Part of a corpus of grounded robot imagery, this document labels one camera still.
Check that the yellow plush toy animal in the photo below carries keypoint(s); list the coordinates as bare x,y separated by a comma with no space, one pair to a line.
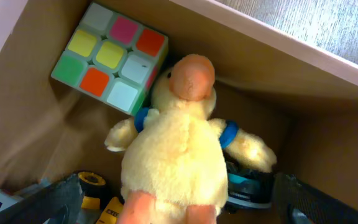
173,169

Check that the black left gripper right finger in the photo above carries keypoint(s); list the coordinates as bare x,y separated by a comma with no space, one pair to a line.
298,202

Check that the black round cap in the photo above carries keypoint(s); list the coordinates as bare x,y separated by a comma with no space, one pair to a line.
247,188

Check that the multicoloured puzzle cube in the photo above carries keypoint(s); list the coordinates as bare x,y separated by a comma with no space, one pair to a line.
112,58

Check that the yellow grey toy truck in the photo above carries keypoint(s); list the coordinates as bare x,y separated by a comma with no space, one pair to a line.
97,195

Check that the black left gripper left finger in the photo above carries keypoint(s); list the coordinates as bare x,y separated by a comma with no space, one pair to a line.
60,202

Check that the white cardboard box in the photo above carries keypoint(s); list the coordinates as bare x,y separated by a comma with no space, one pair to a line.
301,101

